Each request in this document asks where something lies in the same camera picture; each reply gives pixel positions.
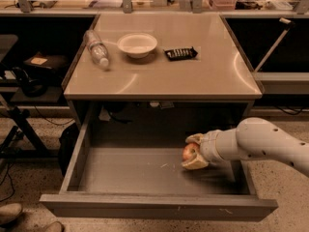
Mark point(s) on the black snack bar wrapper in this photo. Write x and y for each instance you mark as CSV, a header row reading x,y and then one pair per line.
x,y
179,54

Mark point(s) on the white ceramic bowl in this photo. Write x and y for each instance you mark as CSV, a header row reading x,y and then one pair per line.
x,y
137,45

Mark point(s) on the grey counter cabinet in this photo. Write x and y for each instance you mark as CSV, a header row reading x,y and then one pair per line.
x,y
217,74

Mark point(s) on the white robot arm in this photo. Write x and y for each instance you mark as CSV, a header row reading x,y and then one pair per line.
x,y
252,139

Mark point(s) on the grey open drawer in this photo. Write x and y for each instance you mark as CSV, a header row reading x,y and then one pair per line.
x,y
134,171

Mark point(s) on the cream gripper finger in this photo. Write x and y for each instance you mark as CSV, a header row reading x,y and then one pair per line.
x,y
195,138
196,161

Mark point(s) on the red apple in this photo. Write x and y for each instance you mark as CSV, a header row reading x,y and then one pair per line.
x,y
190,150

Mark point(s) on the grey shoe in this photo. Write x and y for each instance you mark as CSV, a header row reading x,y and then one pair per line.
x,y
55,226
9,213

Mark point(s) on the clear plastic water bottle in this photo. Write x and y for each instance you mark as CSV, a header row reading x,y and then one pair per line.
x,y
97,49

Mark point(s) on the black metal stand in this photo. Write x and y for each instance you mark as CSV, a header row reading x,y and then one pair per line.
x,y
21,130

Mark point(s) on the black headphones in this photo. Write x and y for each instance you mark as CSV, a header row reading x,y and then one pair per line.
x,y
30,87

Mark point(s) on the dark box with label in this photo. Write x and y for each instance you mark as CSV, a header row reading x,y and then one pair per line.
x,y
46,65

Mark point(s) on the white cane stick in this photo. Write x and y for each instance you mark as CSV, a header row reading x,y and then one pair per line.
x,y
288,25

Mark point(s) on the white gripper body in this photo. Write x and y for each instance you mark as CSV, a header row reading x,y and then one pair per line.
x,y
209,145

